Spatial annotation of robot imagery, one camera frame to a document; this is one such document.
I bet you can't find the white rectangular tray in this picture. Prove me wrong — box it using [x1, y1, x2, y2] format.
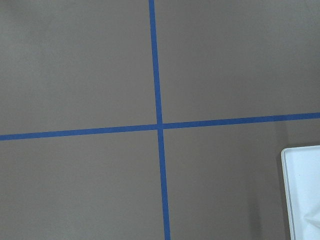
[281, 145, 320, 240]

